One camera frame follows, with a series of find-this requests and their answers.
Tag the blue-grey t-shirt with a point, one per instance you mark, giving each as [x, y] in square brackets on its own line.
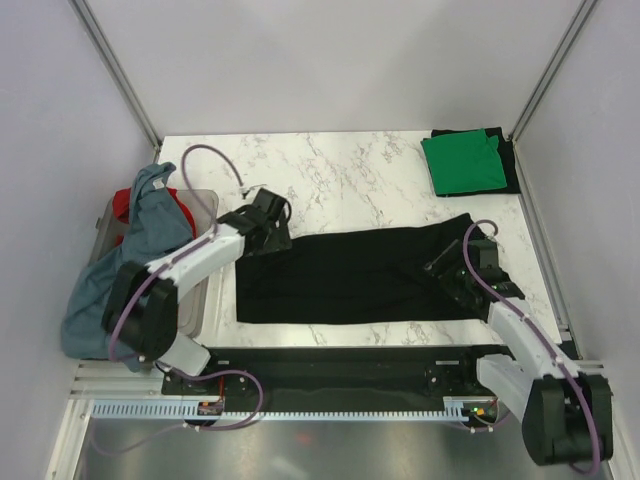
[156, 227]

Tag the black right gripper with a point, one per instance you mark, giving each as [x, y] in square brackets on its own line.
[451, 289]

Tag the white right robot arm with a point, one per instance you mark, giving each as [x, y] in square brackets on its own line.
[565, 413]

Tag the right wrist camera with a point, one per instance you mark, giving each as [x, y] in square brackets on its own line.
[484, 255]

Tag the right aluminium frame post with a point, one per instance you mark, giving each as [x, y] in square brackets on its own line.
[573, 31]

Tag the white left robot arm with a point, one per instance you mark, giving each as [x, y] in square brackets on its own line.
[141, 315]

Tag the aluminium frame post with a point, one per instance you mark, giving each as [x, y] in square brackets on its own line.
[573, 31]
[105, 51]

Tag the black t-shirt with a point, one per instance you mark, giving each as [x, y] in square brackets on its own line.
[506, 152]
[352, 278]

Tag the folded green t-shirt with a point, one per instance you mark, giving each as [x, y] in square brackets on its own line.
[464, 163]

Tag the white slotted cable duct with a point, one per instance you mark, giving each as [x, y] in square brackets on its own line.
[197, 410]

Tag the red t-shirt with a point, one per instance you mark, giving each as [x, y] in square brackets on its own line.
[121, 207]

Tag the folded black t-shirt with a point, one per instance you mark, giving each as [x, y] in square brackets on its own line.
[506, 152]

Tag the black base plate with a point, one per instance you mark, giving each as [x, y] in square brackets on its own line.
[317, 378]

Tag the left aluminium frame post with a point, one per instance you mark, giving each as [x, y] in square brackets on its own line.
[105, 51]

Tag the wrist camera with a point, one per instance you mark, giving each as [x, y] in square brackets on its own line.
[272, 205]
[484, 255]

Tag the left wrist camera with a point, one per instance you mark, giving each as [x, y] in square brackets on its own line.
[272, 205]

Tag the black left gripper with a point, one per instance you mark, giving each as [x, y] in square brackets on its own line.
[280, 241]

